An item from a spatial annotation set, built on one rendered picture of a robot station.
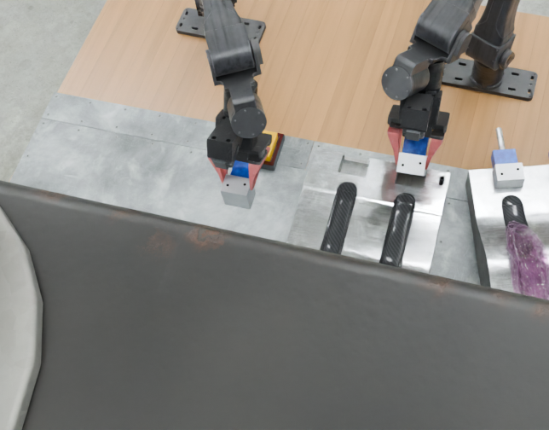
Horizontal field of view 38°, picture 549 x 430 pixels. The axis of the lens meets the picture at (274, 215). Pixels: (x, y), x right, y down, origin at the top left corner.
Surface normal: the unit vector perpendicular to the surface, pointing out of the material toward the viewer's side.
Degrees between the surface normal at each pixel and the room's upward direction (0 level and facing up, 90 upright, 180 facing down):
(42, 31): 0
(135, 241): 0
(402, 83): 60
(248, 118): 65
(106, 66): 0
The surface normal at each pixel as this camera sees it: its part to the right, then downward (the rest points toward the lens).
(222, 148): -0.29, 0.54
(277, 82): -0.10, -0.47
